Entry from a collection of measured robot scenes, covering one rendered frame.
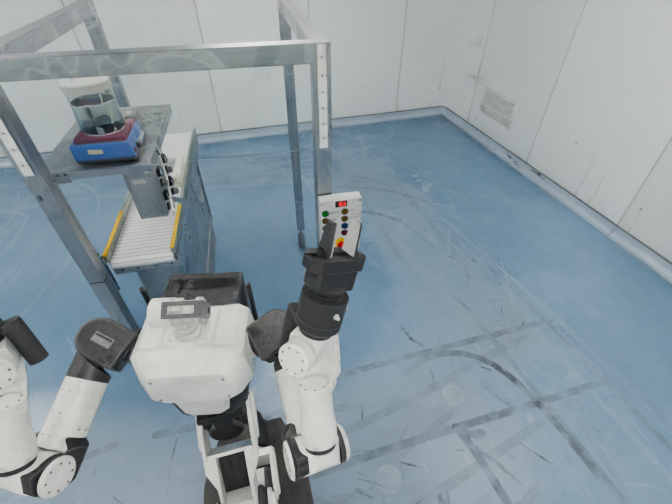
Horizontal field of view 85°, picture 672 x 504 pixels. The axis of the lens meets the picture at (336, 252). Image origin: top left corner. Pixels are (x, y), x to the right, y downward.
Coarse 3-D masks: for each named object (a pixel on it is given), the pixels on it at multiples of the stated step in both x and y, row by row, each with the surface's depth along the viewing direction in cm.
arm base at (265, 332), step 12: (276, 312) 88; (252, 324) 89; (264, 324) 88; (276, 324) 87; (252, 336) 88; (264, 336) 87; (276, 336) 87; (264, 348) 86; (276, 348) 86; (264, 360) 86
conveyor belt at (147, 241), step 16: (176, 208) 188; (128, 224) 178; (144, 224) 178; (160, 224) 178; (128, 240) 169; (144, 240) 169; (160, 240) 169; (112, 256) 161; (128, 256) 161; (144, 256) 161; (160, 256) 162
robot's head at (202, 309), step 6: (198, 300) 78; (204, 300) 83; (162, 306) 78; (198, 306) 78; (204, 306) 80; (210, 306) 84; (162, 312) 78; (198, 312) 78; (204, 312) 79; (210, 312) 84; (162, 318) 77; (168, 318) 77; (174, 318) 77; (180, 318) 78; (198, 318) 80; (204, 318) 81; (198, 324) 81
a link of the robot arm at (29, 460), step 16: (16, 416) 70; (0, 432) 68; (16, 432) 70; (32, 432) 73; (0, 448) 69; (16, 448) 70; (32, 448) 73; (0, 464) 69; (16, 464) 70; (32, 464) 73; (0, 480) 70; (16, 480) 71; (32, 480) 71; (32, 496) 71
